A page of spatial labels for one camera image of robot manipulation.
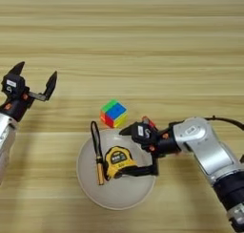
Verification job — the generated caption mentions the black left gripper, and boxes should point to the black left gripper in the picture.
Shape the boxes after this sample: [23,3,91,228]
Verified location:
[0,60,59,123]

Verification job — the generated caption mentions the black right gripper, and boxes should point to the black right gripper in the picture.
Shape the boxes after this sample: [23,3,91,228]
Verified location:
[119,121,183,178]

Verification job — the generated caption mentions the yellow tape measure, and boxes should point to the yellow tape measure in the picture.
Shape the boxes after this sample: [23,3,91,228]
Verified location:
[90,120,140,181]

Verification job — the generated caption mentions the wooden handle screwdriver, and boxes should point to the wooden handle screwdriver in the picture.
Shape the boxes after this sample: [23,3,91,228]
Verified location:
[95,154,106,186]

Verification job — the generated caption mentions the colourful puzzle cube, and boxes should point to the colourful puzzle cube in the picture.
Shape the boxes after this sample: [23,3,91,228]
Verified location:
[99,98,129,129]

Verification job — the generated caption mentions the right gripper small black box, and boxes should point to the right gripper small black box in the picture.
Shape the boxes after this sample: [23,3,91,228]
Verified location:
[132,121,154,146]

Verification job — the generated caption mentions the gripper small black box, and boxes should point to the gripper small black box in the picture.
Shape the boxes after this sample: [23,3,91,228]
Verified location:
[132,121,154,146]
[1,73,27,100]

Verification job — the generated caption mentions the left gripper small black box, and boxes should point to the left gripper small black box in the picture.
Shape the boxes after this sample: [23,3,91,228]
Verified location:
[1,73,27,100]

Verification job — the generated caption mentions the red and black pen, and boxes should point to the red and black pen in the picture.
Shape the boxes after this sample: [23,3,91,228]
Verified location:
[141,116,158,130]

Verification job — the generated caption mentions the round white plate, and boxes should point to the round white plate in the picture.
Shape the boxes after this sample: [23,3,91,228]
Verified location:
[75,128,156,211]

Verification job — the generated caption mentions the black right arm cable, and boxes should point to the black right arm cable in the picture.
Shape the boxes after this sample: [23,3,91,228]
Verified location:
[204,116,244,163]

